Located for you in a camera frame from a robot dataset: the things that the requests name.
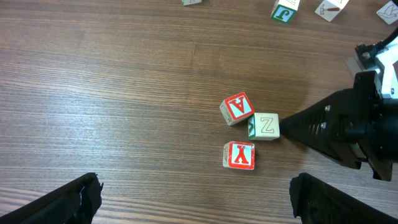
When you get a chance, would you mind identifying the red letter Y block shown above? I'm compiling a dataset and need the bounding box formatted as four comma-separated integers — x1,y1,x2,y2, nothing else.
223,141,255,170

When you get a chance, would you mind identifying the plain pale wooden block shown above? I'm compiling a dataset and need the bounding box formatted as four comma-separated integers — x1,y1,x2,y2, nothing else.
182,0,203,6

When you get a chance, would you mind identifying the red letter A block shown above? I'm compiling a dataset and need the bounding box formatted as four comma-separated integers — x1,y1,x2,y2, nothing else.
220,92,255,126

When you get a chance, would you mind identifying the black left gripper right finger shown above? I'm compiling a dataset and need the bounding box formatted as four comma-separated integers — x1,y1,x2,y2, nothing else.
289,172,397,224

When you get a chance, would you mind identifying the green J side block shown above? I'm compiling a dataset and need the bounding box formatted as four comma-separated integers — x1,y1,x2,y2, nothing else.
271,0,300,24

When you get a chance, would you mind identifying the bird picture wooden block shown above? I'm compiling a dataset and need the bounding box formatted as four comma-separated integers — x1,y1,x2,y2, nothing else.
376,1,398,25

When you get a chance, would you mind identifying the hammer picture wooden block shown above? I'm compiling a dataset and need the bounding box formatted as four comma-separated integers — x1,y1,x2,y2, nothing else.
315,0,349,22

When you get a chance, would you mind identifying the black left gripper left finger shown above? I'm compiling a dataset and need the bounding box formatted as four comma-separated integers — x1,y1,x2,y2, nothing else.
1,172,103,224

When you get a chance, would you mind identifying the plain Z wooden block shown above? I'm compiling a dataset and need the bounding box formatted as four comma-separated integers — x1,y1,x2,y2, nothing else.
248,113,280,141

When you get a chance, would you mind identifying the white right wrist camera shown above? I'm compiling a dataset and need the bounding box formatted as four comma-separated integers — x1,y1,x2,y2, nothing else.
345,28,397,100

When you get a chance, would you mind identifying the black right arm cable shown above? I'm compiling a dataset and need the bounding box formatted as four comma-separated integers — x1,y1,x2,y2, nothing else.
377,26,398,50

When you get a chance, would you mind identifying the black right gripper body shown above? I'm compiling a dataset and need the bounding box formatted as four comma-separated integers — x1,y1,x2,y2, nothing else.
353,71,397,182

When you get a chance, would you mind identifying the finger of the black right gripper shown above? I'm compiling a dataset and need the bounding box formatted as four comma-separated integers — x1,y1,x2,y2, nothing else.
280,89,361,169

